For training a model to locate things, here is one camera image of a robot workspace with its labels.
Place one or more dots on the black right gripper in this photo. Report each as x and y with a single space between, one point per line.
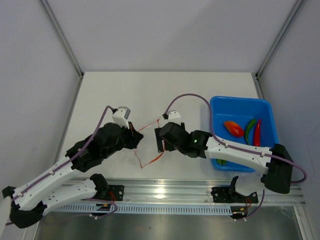
159 140

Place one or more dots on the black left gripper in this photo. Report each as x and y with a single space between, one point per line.
135 134

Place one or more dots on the clear zip bag orange zipper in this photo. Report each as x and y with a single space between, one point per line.
147 151

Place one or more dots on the orange red mango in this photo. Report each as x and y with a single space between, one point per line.
234 129

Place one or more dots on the green chili pepper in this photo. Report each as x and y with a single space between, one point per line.
249 126

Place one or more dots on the red chili pepper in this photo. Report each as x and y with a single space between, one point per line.
257 134

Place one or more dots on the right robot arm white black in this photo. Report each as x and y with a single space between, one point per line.
272 167

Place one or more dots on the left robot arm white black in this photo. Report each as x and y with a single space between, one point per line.
31 202

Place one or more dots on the green grape bunch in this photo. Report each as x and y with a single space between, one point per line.
221 162

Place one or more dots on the blue plastic tray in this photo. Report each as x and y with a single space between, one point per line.
241 111

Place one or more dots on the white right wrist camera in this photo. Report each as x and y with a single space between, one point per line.
174 117

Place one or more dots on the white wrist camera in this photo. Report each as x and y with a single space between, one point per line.
120 116
174 117

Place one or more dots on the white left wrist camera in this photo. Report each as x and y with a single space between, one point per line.
120 116

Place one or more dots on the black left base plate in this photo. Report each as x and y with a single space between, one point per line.
115 193

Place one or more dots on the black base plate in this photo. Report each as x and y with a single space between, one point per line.
115 193
222 194

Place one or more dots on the aluminium mounting rail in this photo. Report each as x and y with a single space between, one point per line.
192 192

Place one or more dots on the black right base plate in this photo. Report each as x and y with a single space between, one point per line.
222 194

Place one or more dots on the right aluminium corner post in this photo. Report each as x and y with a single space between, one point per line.
280 36

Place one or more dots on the aluminium corner post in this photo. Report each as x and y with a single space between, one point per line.
53 21
280 36

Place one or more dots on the white slotted cable duct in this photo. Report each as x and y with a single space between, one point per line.
130 208

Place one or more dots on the left aluminium corner post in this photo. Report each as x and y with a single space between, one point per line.
53 21

